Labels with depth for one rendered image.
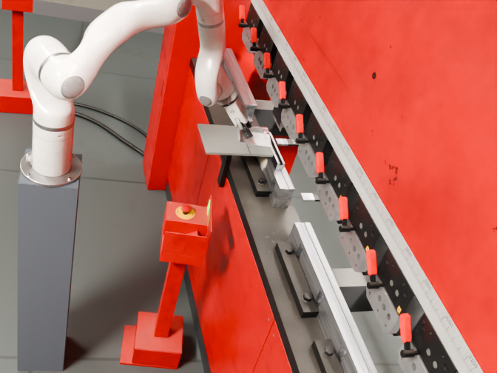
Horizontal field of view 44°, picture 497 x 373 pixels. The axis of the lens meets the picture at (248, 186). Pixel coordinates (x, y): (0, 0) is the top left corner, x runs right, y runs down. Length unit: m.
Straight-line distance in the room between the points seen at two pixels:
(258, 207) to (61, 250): 0.71
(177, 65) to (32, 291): 1.36
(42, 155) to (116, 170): 1.74
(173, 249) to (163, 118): 1.20
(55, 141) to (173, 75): 1.32
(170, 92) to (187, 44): 0.28
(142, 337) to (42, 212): 0.88
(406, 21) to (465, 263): 0.60
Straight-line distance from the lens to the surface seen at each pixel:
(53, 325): 2.49
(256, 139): 2.36
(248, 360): 2.21
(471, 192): 1.31
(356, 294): 2.14
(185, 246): 2.20
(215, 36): 2.05
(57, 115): 1.87
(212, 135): 2.32
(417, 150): 1.46
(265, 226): 2.18
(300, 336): 1.89
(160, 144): 3.37
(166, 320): 2.62
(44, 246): 2.17
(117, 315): 2.92
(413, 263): 1.47
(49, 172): 1.99
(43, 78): 1.79
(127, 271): 3.10
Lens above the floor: 2.29
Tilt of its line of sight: 38 degrees down
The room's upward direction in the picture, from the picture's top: 17 degrees clockwise
